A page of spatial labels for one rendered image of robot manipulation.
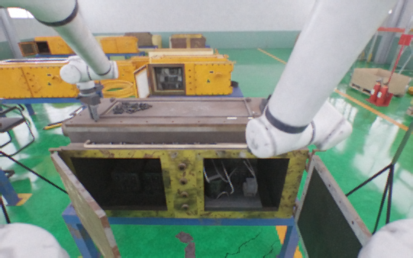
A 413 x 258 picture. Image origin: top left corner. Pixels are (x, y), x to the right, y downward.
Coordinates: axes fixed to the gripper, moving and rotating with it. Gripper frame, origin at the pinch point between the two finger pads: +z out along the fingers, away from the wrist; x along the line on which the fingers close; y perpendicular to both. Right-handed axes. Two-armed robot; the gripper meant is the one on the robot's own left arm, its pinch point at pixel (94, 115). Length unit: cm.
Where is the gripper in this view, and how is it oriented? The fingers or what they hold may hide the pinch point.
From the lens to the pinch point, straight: 137.6
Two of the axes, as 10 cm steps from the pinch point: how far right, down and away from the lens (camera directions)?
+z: 0.1, 8.8, 4.7
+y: -5.1, 4.0, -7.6
